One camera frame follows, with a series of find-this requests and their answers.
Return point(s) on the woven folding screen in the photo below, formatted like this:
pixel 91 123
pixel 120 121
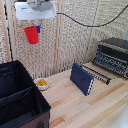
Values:
pixel 73 43

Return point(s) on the red plastic cup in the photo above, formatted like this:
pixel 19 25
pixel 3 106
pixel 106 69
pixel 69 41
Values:
pixel 32 35

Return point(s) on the black fabric storage box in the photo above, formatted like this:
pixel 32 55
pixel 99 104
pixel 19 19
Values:
pixel 18 96

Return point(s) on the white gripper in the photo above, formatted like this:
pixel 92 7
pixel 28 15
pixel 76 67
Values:
pixel 35 11

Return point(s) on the dark blue book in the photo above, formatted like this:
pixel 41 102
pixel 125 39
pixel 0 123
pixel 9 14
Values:
pixel 80 79

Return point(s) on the white bowl with yellow food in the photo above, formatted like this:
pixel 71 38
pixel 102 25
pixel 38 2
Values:
pixel 42 83

